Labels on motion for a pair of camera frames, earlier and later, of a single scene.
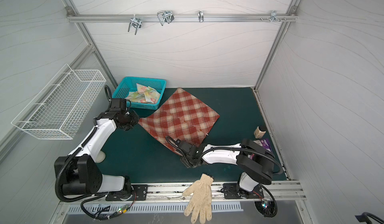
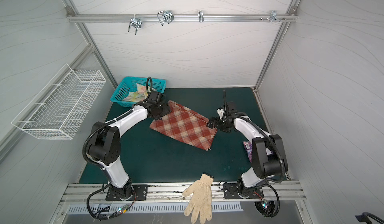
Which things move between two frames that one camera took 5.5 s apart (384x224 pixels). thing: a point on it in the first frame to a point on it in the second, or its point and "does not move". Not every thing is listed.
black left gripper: [135, 118] to [167, 110]
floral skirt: [144, 94] does not move
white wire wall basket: [59, 109] does not move
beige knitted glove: [199, 206] does not move
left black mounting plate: [140, 193] does not move
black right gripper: [184, 147] to [217, 123]
